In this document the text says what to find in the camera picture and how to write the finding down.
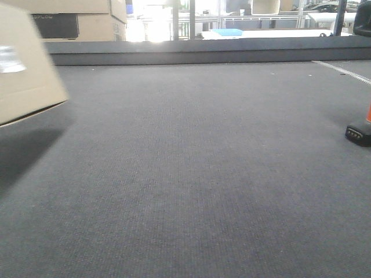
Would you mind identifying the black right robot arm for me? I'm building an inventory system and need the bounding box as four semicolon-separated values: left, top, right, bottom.
353;1;370;37

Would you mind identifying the brown cardboard package box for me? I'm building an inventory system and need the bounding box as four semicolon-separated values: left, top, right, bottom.
1;3;68;126

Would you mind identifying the blue foam pad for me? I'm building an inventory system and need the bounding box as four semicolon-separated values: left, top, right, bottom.
211;28;243;36

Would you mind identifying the dark conveyor side rail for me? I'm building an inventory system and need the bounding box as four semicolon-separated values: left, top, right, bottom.
44;35;370;66

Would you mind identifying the white work table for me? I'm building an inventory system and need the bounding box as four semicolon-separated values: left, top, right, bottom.
202;28;353;39

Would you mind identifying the large stacked cardboard box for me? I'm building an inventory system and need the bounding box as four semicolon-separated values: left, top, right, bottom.
1;0;127;42

